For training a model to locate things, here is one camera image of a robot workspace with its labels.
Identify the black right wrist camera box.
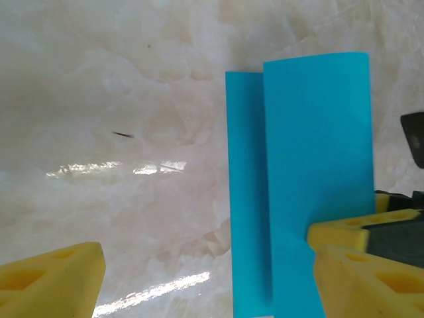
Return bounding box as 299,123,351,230
399,112,424,165

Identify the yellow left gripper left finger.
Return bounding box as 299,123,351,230
0,241,106,318

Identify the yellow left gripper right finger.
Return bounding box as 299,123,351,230
314,244,424,318

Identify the blue square paper sheet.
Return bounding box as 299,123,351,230
225,51,377,318

